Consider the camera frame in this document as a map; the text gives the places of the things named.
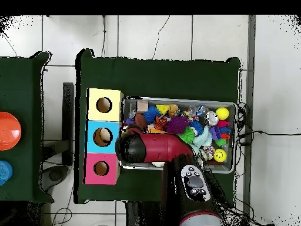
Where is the wooden box with three holes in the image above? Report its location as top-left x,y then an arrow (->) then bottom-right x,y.
84,87 -> 124,185

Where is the shallow clear mesh bin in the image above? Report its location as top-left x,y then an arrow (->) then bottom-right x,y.
121,96 -> 238,174

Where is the blue spiky ball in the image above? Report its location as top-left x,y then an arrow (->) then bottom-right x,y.
143,105 -> 162,125

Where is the purple spiky ball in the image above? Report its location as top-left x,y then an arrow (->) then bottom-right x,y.
164,115 -> 190,136

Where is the green spiky ball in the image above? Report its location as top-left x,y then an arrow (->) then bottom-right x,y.
180,127 -> 196,145

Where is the dark green table cloth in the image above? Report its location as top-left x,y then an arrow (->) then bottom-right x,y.
75,48 -> 242,209
0,51 -> 53,204

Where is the plain yellow ball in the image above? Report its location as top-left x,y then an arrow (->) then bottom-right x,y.
216,107 -> 230,121

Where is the yellow smiley face ball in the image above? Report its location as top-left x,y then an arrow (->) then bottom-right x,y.
213,148 -> 228,163

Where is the orange round disc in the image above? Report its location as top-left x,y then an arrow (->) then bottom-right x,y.
0,111 -> 22,151

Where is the blue round disc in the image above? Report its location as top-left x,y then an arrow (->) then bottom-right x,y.
0,159 -> 14,186

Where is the black cable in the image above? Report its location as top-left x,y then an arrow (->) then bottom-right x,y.
237,129 -> 301,142

